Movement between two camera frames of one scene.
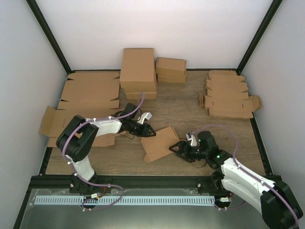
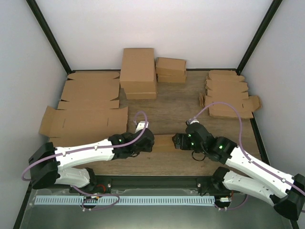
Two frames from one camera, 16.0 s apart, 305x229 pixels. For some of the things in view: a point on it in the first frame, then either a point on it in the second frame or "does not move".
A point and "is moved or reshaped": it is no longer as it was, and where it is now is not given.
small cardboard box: (158, 146) is moved or reshaped
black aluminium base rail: (203, 182) does not move
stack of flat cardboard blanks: (225, 97) does not move
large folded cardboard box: (138, 74) does not move
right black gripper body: (195, 154) to (185, 145)
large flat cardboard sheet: (88, 94) does not move
